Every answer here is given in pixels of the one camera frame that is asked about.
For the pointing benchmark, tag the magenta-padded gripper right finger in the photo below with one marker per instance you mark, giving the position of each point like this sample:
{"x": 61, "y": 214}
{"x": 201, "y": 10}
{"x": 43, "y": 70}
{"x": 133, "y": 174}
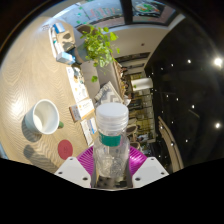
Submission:
{"x": 150, "y": 170}

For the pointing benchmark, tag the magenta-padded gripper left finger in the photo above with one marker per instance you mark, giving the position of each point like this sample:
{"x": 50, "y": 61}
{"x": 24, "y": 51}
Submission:
{"x": 70, "y": 171}

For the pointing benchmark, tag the clear plastic bottle white cap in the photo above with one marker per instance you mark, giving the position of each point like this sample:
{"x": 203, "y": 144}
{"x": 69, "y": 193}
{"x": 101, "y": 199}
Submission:
{"x": 111, "y": 156}

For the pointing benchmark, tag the flat round red coaster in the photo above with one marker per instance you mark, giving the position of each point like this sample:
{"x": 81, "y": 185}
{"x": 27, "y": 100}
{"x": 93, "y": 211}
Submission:
{"x": 65, "y": 149}

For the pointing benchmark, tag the small blue and white box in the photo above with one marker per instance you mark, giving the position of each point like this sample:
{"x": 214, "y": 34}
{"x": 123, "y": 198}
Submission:
{"x": 88, "y": 130}

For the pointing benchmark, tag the white and tan cardboard box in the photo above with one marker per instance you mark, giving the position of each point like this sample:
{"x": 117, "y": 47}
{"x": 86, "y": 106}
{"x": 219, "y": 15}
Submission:
{"x": 82, "y": 109}

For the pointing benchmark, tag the white round column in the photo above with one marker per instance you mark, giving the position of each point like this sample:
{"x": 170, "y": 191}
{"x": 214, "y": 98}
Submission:
{"x": 141, "y": 84}

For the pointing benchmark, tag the grey curved sofa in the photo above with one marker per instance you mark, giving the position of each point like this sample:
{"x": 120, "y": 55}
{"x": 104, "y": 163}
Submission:
{"x": 106, "y": 71}

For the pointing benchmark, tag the blue tissue pack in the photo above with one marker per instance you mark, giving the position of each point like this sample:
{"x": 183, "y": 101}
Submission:
{"x": 65, "y": 58}

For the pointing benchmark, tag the green potted plant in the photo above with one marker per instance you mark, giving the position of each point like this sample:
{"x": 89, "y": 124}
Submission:
{"x": 100, "y": 46}

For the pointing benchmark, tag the group of ceiling lights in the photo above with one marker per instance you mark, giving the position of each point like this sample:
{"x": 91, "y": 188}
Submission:
{"x": 218, "y": 61}

